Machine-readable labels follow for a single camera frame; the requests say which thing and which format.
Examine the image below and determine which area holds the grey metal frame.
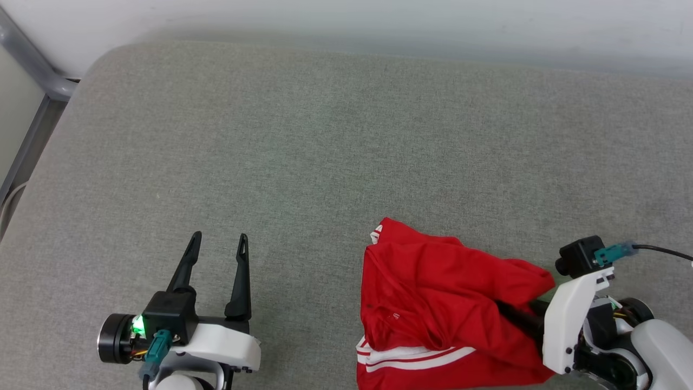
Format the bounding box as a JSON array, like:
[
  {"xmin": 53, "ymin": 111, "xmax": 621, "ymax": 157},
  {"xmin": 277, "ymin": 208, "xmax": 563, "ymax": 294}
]
[{"xmin": 0, "ymin": 5, "xmax": 80, "ymax": 242}]

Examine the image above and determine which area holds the grey fabric sofa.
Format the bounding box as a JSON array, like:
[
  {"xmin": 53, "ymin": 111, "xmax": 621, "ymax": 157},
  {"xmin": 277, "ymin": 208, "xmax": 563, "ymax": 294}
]
[{"xmin": 0, "ymin": 41, "xmax": 693, "ymax": 390}]

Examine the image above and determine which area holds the teal camera plug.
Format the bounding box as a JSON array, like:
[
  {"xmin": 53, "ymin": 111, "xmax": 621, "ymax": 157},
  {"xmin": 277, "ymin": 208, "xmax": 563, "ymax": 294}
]
[
  {"xmin": 594, "ymin": 241, "xmax": 639, "ymax": 266},
  {"xmin": 142, "ymin": 329, "xmax": 173, "ymax": 380}
]

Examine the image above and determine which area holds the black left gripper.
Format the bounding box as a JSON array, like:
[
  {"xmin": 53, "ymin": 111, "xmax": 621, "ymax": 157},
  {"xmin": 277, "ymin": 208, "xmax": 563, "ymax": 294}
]
[{"xmin": 97, "ymin": 231, "xmax": 252, "ymax": 365}]

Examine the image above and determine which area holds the teal right camera plug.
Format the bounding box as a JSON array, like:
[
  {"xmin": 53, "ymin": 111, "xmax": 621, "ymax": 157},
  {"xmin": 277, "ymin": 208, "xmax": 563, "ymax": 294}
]
[{"xmin": 594, "ymin": 241, "xmax": 639, "ymax": 266}]

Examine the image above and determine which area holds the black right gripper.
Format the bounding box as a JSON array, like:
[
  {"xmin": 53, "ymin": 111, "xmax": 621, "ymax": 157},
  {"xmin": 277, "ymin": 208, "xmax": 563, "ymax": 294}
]
[{"xmin": 495, "ymin": 297, "xmax": 656, "ymax": 390}]

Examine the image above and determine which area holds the red and white garment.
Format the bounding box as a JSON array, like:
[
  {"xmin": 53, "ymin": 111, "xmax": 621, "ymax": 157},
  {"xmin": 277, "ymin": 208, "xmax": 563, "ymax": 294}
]
[{"xmin": 356, "ymin": 217, "xmax": 557, "ymax": 390}]

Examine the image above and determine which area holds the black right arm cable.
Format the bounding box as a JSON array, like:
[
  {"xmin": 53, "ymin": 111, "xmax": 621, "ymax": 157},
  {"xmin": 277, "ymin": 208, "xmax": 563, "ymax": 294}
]
[{"xmin": 631, "ymin": 245, "xmax": 693, "ymax": 262}]

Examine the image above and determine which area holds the teal left camera plug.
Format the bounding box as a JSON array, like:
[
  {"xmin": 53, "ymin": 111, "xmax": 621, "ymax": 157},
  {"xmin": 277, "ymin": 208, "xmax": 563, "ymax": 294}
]
[{"xmin": 142, "ymin": 329, "xmax": 173, "ymax": 380}]

